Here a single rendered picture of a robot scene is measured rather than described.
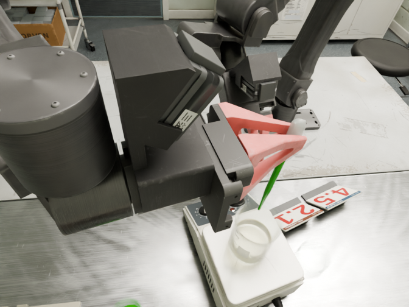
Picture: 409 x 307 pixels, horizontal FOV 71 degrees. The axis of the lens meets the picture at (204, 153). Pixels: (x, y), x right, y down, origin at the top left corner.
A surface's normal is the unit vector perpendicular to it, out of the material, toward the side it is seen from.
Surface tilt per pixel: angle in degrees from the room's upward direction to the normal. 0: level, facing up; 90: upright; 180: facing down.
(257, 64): 40
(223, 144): 1
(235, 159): 1
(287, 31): 90
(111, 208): 69
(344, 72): 0
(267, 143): 22
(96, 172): 91
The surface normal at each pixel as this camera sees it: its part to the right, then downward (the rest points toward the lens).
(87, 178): 0.67, 0.60
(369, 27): 0.13, 0.76
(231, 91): 0.26, -0.03
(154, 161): 0.07, -0.63
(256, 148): 0.41, -0.67
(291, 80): -0.78, 0.17
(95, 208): 0.34, 0.36
